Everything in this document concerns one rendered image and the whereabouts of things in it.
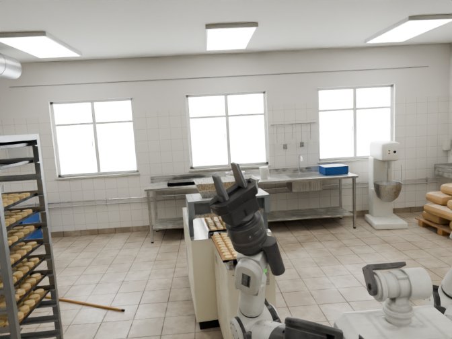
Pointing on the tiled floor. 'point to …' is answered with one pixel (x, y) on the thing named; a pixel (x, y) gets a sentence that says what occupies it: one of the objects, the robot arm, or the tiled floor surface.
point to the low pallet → (435, 226)
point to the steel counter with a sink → (297, 177)
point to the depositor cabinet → (202, 272)
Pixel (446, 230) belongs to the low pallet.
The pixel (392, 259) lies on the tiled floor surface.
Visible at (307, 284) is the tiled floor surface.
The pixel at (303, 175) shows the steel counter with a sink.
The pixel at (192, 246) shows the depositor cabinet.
